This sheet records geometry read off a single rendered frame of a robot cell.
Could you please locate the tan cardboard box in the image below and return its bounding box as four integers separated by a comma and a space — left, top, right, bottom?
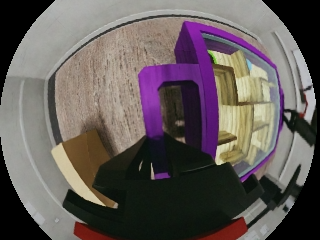
51, 129, 115, 208

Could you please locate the purple maze board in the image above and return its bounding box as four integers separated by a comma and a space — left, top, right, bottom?
138, 21, 285, 181

